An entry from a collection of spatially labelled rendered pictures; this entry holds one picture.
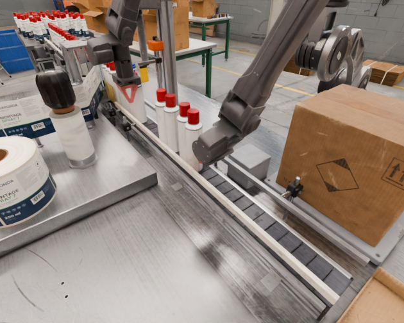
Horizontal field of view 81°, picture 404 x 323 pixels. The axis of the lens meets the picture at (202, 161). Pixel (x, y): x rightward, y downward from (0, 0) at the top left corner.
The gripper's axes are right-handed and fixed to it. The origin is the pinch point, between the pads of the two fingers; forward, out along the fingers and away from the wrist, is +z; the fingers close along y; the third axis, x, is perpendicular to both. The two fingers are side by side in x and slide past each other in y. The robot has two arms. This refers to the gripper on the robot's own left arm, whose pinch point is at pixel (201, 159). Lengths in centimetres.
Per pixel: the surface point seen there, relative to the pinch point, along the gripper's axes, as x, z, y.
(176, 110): -17.7, 0.4, -0.4
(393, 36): -83, 94, -536
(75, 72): -67, 40, 13
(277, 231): 26.1, -12.8, -1.7
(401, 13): -107, 68, -535
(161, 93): -25.0, 1.1, 0.9
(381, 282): 45, -22, -13
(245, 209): 18.3, -6.6, -0.6
